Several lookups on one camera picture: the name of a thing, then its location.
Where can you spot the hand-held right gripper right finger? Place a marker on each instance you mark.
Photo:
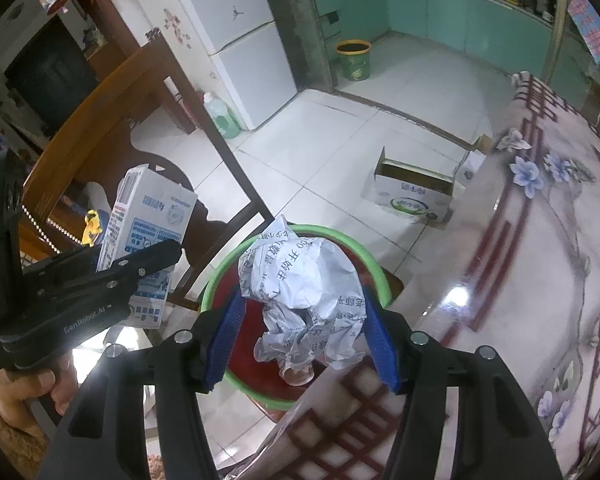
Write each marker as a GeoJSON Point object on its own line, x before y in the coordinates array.
{"type": "Point", "coordinates": [380, 342]}

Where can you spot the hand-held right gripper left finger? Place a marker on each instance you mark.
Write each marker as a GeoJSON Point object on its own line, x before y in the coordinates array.
{"type": "Point", "coordinates": [225, 342]}

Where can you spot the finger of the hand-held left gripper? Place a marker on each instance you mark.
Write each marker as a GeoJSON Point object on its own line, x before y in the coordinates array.
{"type": "Point", "coordinates": [145, 262]}

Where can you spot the green rimmed red basin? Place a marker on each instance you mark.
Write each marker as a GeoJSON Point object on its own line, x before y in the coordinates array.
{"type": "Point", "coordinates": [252, 360]}

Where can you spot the blue white milk carton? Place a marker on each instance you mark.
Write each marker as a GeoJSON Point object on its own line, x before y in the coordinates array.
{"type": "Point", "coordinates": [150, 210]}

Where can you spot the printed paper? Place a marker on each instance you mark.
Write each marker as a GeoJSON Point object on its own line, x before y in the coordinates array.
{"type": "Point", "coordinates": [305, 280]}

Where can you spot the person's left forearm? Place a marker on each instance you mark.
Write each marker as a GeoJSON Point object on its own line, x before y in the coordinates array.
{"type": "Point", "coordinates": [5, 452]}

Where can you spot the person's left hand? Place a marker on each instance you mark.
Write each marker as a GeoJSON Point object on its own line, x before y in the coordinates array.
{"type": "Point", "coordinates": [25, 392]}

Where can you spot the yellow toy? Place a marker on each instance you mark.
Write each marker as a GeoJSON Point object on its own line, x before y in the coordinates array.
{"type": "Point", "coordinates": [91, 227]}

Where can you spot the open cardboard box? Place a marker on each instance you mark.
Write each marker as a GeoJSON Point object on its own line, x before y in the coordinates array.
{"type": "Point", "coordinates": [410, 200]}

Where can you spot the floral tablecloth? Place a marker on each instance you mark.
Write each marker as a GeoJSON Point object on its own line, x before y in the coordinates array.
{"type": "Point", "coordinates": [530, 285]}

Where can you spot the green detergent bottle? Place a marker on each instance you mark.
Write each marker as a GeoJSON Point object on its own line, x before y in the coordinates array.
{"type": "Point", "coordinates": [225, 120]}

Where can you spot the carved wooden chair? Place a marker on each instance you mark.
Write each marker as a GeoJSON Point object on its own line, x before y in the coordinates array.
{"type": "Point", "coordinates": [105, 90]}

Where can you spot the black television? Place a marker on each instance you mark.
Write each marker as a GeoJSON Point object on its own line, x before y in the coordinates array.
{"type": "Point", "coordinates": [50, 80]}

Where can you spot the small cardboard box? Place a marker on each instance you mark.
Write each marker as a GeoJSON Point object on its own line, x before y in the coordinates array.
{"type": "Point", "coordinates": [477, 160]}

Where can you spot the white refrigerator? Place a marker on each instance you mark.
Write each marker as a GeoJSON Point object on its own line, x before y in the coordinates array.
{"type": "Point", "coordinates": [240, 75]}

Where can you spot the brown wooden cabinet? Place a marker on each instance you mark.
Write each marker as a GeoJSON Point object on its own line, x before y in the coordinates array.
{"type": "Point", "coordinates": [110, 25]}

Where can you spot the green bucket with yellow rim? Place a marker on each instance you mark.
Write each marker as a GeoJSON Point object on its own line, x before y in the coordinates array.
{"type": "Point", "coordinates": [354, 62]}

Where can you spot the teal kitchen cabinets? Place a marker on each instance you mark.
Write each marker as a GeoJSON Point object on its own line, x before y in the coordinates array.
{"type": "Point", "coordinates": [430, 10]}

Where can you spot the colourful hanging cloth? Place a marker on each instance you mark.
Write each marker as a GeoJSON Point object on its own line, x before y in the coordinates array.
{"type": "Point", "coordinates": [592, 25]}

